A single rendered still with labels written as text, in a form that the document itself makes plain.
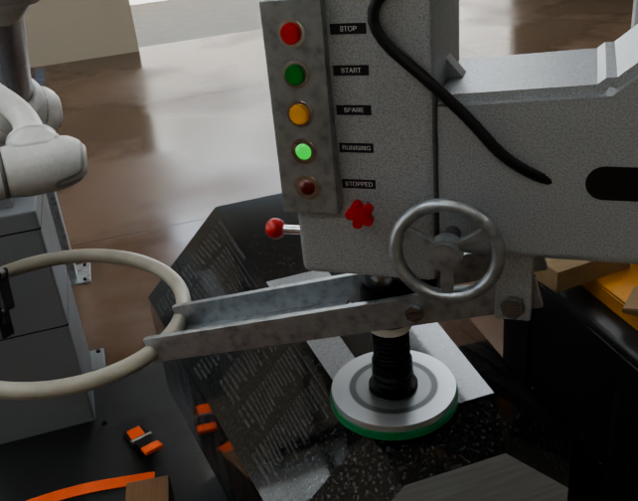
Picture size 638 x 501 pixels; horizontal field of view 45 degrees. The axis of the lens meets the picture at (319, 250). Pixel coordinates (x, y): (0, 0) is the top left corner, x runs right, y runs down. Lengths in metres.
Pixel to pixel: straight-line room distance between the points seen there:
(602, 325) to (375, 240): 0.74
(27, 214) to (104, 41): 6.10
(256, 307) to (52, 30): 7.13
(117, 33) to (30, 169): 6.84
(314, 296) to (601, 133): 0.59
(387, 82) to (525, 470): 0.72
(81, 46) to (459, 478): 7.46
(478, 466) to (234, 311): 0.51
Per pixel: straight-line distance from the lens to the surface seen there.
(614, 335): 1.65
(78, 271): 3.76
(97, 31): 8.37
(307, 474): 1.36
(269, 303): 1.37
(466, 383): 1.38
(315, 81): 0.98
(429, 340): 1.48
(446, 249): 0.97
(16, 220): 2.39
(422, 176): 1.00
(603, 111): 0.96
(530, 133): 0.97
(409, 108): 0.97
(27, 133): 1.62
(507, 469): 1.35
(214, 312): 1.43
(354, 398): 1.31
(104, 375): 1.36
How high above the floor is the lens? 1.64
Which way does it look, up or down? 27 degrees down
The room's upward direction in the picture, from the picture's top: 6 degrees counter-clockwise
